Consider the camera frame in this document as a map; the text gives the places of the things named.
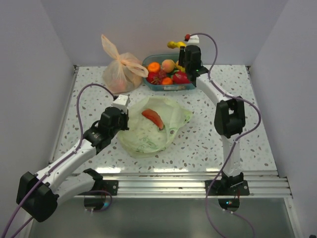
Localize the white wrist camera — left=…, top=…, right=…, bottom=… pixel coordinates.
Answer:
left=112, top=94, right=130, bottom=110
left=184, top=34, right=200, bottom=46

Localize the orange tangerine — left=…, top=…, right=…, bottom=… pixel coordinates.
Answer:
left=147, top=62, right=161, bottom=73
left=161, top=77, right=173, bottom=85

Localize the yellow banana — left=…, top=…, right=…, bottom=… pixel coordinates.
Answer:
left=167, top=41, right=186, bottom=49

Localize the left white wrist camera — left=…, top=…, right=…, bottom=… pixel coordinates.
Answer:
left=112, top=94, right=130, bottom=110

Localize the red apple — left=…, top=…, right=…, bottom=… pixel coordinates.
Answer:
left=147, top=72, right=157, bottom=84

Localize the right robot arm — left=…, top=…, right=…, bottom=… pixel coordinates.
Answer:
left=178, top=45, right=250, bottom=196

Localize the red watermelon slice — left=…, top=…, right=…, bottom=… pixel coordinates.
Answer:
left=142, top=109, right=164, bottom=130

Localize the orange tangerine lower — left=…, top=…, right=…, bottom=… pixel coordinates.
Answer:
left=161, top=77, right=173, bottom=85

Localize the green avocado print plastic bag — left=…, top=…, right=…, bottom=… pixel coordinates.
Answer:
left=117, top=96, right=193, bottom=158

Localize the aluminium mounting rail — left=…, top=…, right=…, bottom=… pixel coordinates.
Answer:
left=32, top=172, right=292, bottom=199

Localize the orange knotted plastic bag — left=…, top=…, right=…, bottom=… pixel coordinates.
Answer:
left=101, top=35, right=149, bottom=94

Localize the teal plastic fruit basin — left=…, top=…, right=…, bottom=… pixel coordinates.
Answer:
left=142, top=54, right=195, bottom=91

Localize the peach fruit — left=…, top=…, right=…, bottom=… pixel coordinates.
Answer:
left=161, top=59, right=175, bottom=73

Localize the pink dragon fruit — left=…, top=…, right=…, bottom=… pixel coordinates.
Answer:
left=172, top=71, right=191, bottom=84

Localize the yellow lemon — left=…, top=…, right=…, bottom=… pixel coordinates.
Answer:
left=175, top=61, right=185, bottom=72

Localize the red grape bunch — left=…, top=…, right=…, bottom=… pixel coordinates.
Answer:
left=155, top=69, right=167, bottom=85

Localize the orange tangerine upper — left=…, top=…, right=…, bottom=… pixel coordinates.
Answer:
left=147, top=62, right=161, bottom=73

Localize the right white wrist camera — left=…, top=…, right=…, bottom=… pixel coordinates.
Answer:
left=184, top=34, right=200, bottom=46

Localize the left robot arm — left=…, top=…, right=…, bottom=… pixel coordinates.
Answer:
left=16, top=104, right=129, bottom=222

